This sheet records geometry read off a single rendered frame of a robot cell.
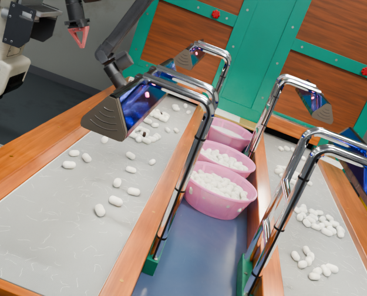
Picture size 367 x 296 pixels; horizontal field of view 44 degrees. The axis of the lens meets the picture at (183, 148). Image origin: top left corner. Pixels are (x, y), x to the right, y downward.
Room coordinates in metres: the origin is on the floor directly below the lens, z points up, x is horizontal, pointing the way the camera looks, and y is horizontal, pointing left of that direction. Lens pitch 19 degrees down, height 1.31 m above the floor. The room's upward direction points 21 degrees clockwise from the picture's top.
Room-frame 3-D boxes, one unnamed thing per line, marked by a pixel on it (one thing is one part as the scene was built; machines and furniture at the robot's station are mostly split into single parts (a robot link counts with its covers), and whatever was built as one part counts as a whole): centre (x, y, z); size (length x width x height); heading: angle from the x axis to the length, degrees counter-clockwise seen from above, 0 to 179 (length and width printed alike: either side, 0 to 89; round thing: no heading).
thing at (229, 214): (1.44, -0.16, 0.72); 0.27 x 0.27 x 0.10
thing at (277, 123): (2.42, -0.52, 0.83); 0.30 x 0.06 x 0.07; 89
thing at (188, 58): (1.99, 0.11, 1.08); 0.62 x 0.08 x 0.07; 179
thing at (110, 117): (1.02, 0.13, 1.08); 0.62 x 0.08 x 0.07; 179
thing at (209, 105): (1.02, 0.05, 0.90); 0.20 x 0.19 x 0.45; 179
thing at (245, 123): (2.37, -0.18, 0.77); 0.33 x 0.15 x 0.01; 89
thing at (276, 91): (1.98, -0.37, 0.90); 0.20 x 0.19 x 0.45; 179
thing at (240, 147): (2.16, -0.18, 0.72); 0.27 x 0.27 x 0.10
